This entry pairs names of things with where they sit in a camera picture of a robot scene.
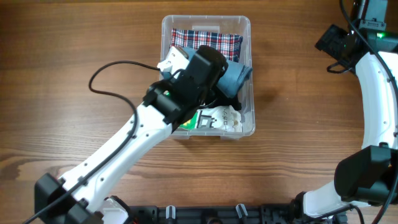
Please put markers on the white printed t-shirt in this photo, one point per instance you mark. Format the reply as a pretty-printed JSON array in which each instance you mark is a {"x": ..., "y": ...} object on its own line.
[{"x": 223, "y": 118}]

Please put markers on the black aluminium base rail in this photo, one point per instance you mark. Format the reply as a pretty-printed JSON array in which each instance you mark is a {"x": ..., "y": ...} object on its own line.
[{"x": 238, "y": 214}]

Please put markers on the clear plastic storage bin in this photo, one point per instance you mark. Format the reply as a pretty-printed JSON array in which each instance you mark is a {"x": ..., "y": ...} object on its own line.
[{"x": 240, "y": 25}]

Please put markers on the black garment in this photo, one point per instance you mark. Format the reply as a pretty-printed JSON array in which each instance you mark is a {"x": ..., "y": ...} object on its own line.
[{"x": 222, "y": 100}]

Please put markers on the blue denim jeans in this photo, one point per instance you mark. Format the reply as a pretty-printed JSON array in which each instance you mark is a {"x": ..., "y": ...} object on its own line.
[{"x": 233, "y": 79}]

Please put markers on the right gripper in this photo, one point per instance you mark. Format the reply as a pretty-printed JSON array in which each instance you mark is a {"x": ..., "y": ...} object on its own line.
[{"x": 329, "y": 41}]

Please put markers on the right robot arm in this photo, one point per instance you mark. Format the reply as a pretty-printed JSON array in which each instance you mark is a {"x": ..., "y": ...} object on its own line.
[{"x": 367, "y": 178}]

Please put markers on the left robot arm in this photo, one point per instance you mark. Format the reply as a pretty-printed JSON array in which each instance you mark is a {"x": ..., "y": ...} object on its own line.
[{"x": 79, "y": 195}]

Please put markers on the red plaid shirt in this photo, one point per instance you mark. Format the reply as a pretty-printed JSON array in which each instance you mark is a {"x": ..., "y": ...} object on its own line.
[{"x": 228, "y": 44}]

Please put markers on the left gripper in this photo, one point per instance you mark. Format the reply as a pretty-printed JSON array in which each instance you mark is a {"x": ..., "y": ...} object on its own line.
[{"x": 220, "y": 72}]

